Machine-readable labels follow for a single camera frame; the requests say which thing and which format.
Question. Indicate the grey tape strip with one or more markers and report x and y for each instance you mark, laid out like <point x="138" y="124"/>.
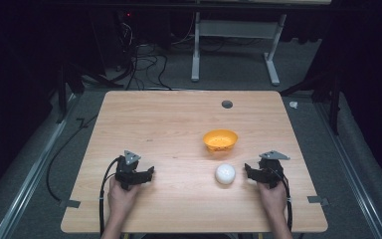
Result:
<point x="317" y="200"/>
<point x="70" y="203"/>

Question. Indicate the white ball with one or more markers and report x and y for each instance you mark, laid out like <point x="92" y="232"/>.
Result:
<point x="225" y="173"/>

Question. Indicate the white metal desk frame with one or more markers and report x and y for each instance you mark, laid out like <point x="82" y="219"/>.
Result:
<point x="238" y="29"/>

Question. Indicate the person's left hand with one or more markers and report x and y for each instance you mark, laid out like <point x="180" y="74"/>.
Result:
<point x="121" y="199"/>

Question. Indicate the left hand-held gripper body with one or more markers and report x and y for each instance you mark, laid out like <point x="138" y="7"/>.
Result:
<point x="126" y="169"/>

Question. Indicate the dark computer tower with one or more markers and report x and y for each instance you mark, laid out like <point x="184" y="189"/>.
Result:
<point x="112" y="36"/>

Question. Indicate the crumpled white paper scrap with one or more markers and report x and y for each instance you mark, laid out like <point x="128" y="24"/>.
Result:
<point x="293" y="104"/>

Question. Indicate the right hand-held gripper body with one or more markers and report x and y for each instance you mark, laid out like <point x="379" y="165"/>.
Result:
<point x="272" y="167"/>

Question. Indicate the orange bowl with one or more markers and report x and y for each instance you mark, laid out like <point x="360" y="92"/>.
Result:
<point x="220" y="140"/>

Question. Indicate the black metal stand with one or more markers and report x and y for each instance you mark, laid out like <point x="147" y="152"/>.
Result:
<point x="335" y="99"/>
<point x="62" y="93"/>

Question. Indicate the person's right hand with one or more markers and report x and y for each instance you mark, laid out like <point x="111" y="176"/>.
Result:
<point x="272" y="199"/>

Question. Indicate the grey metal floor rail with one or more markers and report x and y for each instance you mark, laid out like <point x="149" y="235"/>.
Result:
<point x="354" y="166"/>
<point x="30" y="179"/>

